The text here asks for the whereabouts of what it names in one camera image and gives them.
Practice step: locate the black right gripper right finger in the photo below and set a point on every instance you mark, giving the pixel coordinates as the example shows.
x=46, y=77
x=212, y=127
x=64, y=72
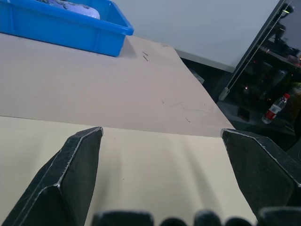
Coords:
x=261, y=174

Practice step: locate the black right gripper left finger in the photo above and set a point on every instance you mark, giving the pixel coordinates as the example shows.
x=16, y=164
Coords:
x=70, y=174

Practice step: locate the white item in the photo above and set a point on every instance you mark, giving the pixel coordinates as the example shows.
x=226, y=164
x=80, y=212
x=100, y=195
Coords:
x=77, y=7

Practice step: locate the clear plastic water bottle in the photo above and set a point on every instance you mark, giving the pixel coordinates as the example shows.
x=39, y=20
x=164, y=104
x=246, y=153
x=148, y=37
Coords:
x=275, y=109

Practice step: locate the pink table mat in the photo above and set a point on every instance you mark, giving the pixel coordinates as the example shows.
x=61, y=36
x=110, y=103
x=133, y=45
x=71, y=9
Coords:
x=105, y=91

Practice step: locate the blue plastic bin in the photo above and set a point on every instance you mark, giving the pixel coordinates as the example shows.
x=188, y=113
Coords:
x=70, y=33

